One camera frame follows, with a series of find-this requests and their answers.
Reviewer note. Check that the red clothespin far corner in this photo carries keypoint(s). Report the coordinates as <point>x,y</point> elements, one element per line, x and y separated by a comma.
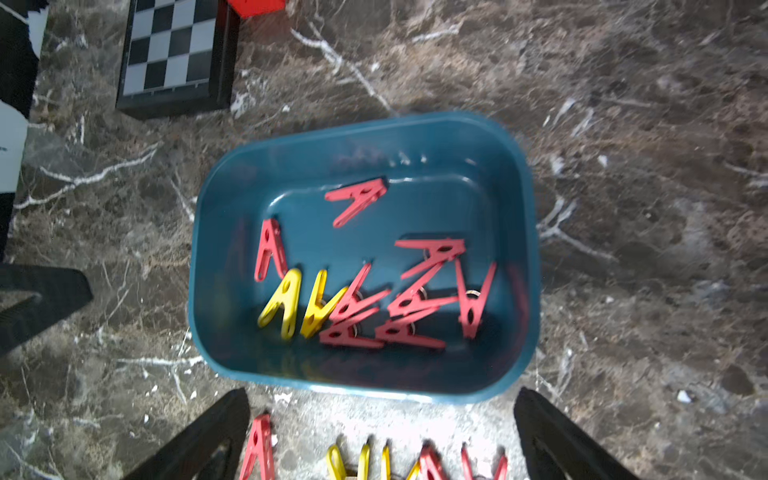
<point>362,195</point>

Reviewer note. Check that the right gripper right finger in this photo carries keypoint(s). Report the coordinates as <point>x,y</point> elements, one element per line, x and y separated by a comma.
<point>554,447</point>

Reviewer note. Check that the big yellow clothespin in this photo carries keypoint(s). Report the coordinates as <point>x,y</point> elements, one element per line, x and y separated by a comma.
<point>286,299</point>

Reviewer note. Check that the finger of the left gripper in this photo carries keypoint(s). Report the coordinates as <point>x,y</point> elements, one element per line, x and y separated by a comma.
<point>56,293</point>

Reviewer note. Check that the black grey checkerboard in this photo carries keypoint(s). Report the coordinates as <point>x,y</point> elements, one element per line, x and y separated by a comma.
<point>178,58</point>

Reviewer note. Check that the small red block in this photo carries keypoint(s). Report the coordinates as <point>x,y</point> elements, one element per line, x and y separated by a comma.
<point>250,8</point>

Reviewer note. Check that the slim yellow clothespin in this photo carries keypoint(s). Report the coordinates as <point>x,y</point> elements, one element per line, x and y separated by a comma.
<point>318,310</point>

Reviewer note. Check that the clothespin pile in box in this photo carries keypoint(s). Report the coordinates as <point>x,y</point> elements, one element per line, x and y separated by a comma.
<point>411,305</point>

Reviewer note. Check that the teal plastic storage box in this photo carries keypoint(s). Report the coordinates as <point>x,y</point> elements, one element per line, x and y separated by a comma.
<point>450,175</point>

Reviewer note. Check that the red clothespin in box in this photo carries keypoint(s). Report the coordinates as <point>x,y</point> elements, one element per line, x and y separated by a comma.
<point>270,249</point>

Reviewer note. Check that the red clothespin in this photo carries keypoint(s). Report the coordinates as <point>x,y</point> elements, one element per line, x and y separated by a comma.
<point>430,466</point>
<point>259,449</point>
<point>270,249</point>
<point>493,465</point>

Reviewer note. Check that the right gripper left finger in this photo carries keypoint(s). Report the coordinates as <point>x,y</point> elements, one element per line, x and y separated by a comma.
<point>209,448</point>

